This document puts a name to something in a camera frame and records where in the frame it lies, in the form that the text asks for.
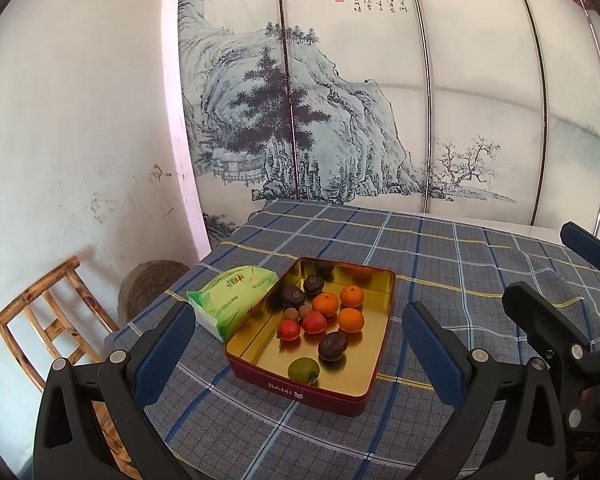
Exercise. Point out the dark purple mangosteen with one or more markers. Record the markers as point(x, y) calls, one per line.
point(332, 345)
point(292, 294)
point(312, 285)

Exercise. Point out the landscape painting wall panels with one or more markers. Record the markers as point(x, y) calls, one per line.
point(330, 110)

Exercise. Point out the green round fruit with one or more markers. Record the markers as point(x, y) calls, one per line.
point(303, 369)

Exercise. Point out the red tin box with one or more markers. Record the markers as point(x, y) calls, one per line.
point(260, 345)

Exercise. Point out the green tissue pack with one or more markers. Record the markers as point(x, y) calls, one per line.
point(230, 295)

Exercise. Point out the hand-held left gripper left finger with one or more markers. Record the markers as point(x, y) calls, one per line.
point(162, 355)

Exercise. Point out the brown round stump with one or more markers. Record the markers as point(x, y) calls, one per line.
point(150, 285)

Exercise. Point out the wooden chair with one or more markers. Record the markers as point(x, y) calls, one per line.
point(35, 292)

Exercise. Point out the red tomato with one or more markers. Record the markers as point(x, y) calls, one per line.
point(289, 330)

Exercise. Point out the red apple-shaped fruit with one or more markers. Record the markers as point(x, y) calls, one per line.
point(314, 322)

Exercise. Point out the small brown round fruit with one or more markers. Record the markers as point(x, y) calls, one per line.
point(291, 314)

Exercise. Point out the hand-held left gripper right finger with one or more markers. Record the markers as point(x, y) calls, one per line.
point(432, 360)

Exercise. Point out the orange mandarin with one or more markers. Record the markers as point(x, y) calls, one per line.
point(350, 320)
point(326, 304)
point(351, 296)

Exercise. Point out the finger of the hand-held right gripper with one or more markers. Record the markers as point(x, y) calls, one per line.
point(587, 250)
point(540, 315)

